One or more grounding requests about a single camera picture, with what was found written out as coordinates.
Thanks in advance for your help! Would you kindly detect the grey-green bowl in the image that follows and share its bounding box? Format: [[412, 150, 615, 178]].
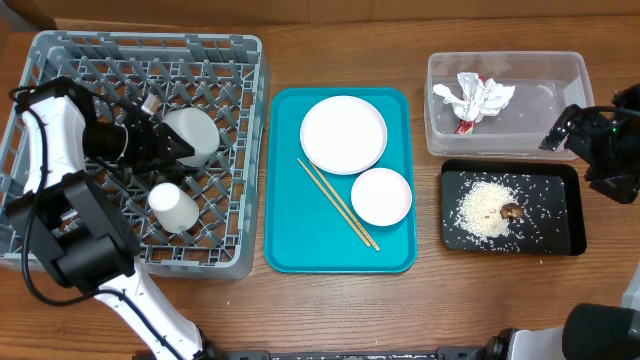
[[162, 107, 220, 167]]

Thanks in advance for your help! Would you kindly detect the white cup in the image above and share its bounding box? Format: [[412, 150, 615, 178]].
[[148, 183, 199, 233]]

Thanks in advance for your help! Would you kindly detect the brown food scrap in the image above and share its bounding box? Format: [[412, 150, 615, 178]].
[[500, 203, 524, 221]]

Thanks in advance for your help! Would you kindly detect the white napkin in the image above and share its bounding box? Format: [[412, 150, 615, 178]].
[[433, 72, 516, 123]]

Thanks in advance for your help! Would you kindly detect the red sauce packet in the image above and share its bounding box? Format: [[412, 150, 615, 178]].
[[454, 72, 487, 134]]

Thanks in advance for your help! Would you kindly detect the pile of rice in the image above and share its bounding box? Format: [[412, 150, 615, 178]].
[[447, 172, 569, 251]]

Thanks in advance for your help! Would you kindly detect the pink small bowl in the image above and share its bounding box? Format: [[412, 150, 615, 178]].
[[350, 168, 412, 227]]

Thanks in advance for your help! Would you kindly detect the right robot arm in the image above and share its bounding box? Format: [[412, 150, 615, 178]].
[[470, 85, 639, 360]]

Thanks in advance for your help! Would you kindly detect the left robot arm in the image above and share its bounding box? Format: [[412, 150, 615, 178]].
[[5, 76, 218, 359]]

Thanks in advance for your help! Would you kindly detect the grey dishwasher rack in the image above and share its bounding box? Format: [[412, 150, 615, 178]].
[[21, 31, 269, 279]]

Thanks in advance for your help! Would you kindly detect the clear plastic bin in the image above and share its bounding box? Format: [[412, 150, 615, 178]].
[[424, 51, 594, 160]]

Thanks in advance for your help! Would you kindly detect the black rectangular tray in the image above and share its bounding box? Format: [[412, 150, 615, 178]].
[[441, 159, 587, 256]]

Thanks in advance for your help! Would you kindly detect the large white plate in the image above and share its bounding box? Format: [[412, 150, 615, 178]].
[[300, 95, 388, 175]]

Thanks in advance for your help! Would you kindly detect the teal plastic tray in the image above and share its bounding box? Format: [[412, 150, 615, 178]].
[[264, 87, 418, 274]]

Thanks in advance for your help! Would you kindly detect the lower wooden chopstick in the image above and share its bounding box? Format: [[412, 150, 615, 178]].
[[297, 158, 371, 247]]

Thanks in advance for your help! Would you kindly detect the wooden chopstick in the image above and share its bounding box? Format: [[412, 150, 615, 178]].
[[310, 163, 380, 251], [297, 158, 371, 247]]

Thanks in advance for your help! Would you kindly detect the upper wooden chopstick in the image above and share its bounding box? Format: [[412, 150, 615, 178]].
[[310, 163, 380, 251]]

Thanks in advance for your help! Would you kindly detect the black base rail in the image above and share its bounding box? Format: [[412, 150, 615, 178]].
[[214, 346, 484, 360]]

